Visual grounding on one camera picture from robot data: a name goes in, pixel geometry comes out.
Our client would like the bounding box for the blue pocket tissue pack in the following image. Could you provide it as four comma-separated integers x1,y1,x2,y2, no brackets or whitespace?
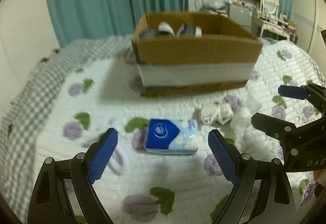
144,119,198,155

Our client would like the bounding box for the large tissue pack dark label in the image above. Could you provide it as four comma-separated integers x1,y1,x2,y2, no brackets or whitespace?
139,22,202,39

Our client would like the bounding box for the crumpled white cloth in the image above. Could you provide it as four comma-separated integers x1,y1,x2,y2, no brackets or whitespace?
230,97,262,136

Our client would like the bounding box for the grey checked bed sheet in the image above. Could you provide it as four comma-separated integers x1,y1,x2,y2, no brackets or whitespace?
1,35,131,222

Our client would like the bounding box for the white floral quilt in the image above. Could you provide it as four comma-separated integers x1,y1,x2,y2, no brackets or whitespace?
34,40,325,223

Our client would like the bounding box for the white wardrobe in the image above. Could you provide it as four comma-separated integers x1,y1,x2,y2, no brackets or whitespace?
292,0,324,54

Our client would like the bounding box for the white dressing table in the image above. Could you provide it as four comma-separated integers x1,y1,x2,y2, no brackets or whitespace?
250,17,298,44

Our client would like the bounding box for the white oval vanity mirror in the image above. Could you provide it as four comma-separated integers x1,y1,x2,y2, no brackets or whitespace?
260,0,279,15

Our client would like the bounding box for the small grey fridge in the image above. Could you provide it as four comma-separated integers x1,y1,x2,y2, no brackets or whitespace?
226,3,253,30

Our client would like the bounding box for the brown cardboard box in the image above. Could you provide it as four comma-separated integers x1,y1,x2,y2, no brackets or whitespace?
131,11,262,97

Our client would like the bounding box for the white knotted cord bundle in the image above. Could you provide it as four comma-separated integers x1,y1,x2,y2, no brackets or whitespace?
198,103,234,126

